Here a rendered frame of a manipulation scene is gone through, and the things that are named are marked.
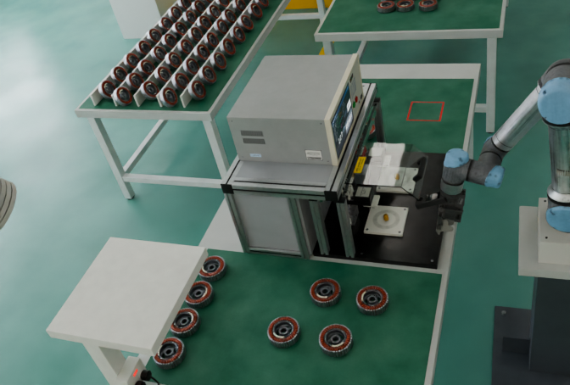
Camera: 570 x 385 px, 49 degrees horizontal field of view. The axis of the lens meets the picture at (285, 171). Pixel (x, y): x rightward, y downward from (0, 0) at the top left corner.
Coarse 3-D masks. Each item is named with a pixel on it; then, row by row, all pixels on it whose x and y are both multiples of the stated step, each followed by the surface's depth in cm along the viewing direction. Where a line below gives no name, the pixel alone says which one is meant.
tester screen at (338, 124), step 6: (348, 90) 230; (348, 96) 230; (342, 102) 223; (348, 102) 231; (342, 108) 224; (336, 114) 217; (342, 114) 224; (348, 114) 232; (336, 120) 217; (342, 120) 224; (336, 126) 218; (342, 126) 225; (336, 132) 218; (336, 138) 218; (342, 138) 226; (336, 144) 219
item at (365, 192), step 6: (354, 192) 242; (360, 192) 238; (366, 192) 237; (372, 192) 240; (354, 198) 238; (360, 198) 237; (366, 198) 236; (372, 198) 240; (378, 198) 240; (348, 204) 245; (354, 204) 239; (360, 204) 238; (366, 204) 237; (372, 204) 238
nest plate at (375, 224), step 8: (376, 208) 250; (384, 208) 249; (392, 208) 248; (400, 208) 247; (408, 208) 247; (368, 216) 247; (376, 216) 246; (392, 216) 245; (400, 216) 244; (368, 224) 244; (376, 224) 243; (384, 224) 242; (392, 224) 241; (400, 224) 241; (368, 232) 241; (376, 232) 240; (384, 232) 239; (392, 232) 238; (400, 232) 237
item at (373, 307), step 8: (368, 288) 219; (376, 288) 218; (360, 296) 217; (368, 296) 219; (376, 296) 219; (384, 296) 215; (360, 304) 214; (368, 304) 214; (376, 304) 213; (384, 304) 213; (368, 312) 213; (376, 312) 212
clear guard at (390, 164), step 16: (368, 144) 237; (384, 144) 235; (400, 144) 233; (368, 160) 229; (384, 160) 227; (400, 160) 226; (416, 160) 228; (352, 176) 224; (368, 176) 222; (384, 176) 221; (400, 176) 219; (416, 192) 218
